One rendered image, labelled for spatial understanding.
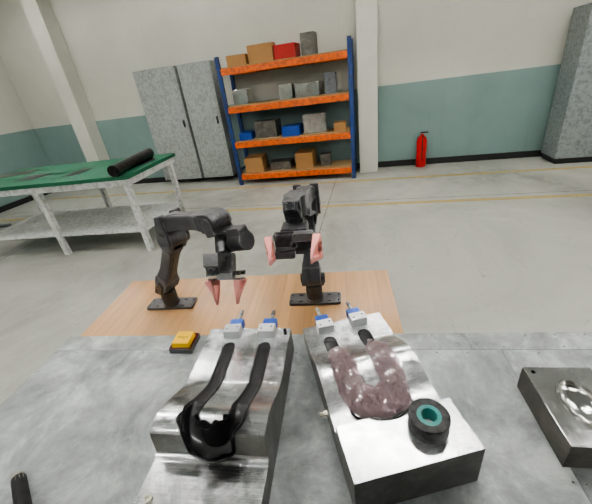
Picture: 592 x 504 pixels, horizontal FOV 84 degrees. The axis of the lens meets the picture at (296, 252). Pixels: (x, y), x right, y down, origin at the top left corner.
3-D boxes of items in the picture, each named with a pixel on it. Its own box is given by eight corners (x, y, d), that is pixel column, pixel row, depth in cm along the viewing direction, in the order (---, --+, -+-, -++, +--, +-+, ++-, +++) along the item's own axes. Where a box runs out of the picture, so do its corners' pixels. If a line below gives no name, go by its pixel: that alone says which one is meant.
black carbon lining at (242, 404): (224, 347, 100) (217, 323, 96) (276, 347, 97) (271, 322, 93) (175, 466, 70) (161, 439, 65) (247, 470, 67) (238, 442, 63)
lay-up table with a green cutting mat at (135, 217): (50, 225, 513) (17, 160, 465) (192, 216, 472) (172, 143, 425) (-19, 261, 415) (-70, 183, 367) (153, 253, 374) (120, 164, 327)
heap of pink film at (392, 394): (321, 351, 95) (319, 330, 92) (379, 338, 97) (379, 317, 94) (350, 433, 73) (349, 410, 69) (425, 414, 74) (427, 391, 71)
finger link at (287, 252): (288, 249, 73) (293, 231, 81) (257, 251, 74) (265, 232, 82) (292, 274, 77) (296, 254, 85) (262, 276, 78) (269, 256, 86)
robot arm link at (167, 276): (178, 286, 134) (188, 232, 112) (164, 295, 129) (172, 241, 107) (167, 277, 135) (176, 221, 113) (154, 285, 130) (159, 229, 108)
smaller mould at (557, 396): (516, 385, 84) (521, 366, 81) (581, 386, 82) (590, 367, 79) (562, 467, 67) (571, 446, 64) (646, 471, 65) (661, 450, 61)
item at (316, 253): (319, 248, 72) (321, 229, 80) (287, 249, 73) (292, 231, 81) (322, 273, 75) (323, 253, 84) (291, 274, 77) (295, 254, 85)
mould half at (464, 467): (304, 341, 108) (300, 315, 103) (379, 324, 111) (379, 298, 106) (356, 515, 64) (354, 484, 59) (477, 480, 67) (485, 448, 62)
